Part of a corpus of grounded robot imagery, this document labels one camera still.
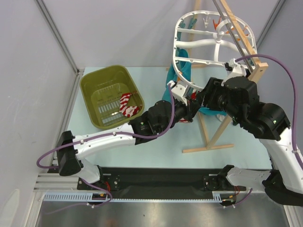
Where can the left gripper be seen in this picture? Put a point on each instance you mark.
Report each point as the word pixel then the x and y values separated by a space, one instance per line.
pixel 193 108

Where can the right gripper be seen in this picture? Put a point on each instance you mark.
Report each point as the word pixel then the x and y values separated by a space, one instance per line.
pixel 208 95

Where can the red white striped sock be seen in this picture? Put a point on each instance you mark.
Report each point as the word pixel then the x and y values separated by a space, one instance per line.
pixel 125 109
pixel 193 95

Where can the white plastic clip hanger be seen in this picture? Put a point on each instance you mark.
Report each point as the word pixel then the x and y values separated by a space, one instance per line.
pixel 200 35

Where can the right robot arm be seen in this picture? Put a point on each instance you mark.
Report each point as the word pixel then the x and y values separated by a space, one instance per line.
pixel 238 98

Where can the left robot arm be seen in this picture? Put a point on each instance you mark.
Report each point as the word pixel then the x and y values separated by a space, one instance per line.
pixel 158 119

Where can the olive green plastic basket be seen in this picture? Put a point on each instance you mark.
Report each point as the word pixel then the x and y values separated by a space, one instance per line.
pixel 101 91

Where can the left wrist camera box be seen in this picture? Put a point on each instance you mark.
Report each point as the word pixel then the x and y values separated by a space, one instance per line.
pixel 179 90

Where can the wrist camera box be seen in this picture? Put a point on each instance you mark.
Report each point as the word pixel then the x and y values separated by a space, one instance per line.
pixel 179 90
pixel 235 69

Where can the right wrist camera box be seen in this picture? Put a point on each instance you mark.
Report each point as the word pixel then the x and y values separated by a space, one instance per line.
pixel 235 69

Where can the white cable duct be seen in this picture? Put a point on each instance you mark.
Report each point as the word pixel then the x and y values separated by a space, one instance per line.
pixel 100 197

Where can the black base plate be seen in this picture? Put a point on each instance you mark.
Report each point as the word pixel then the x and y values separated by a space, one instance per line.
pixel 160 183

